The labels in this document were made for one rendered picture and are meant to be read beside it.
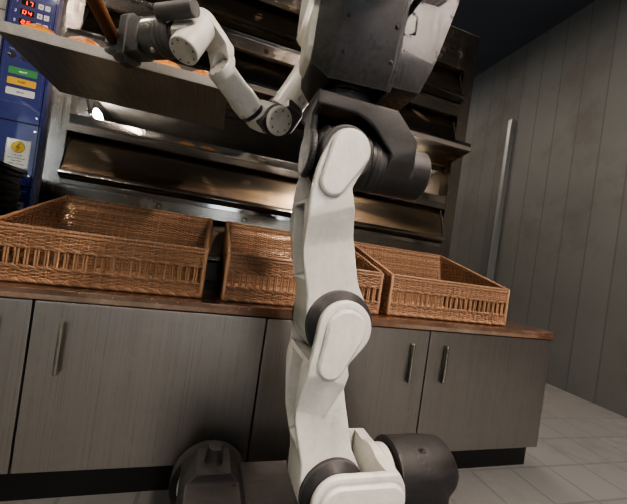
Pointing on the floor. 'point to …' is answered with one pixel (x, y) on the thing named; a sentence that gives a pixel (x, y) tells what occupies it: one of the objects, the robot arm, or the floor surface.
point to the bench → (217, 386)
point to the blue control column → (22, 123)
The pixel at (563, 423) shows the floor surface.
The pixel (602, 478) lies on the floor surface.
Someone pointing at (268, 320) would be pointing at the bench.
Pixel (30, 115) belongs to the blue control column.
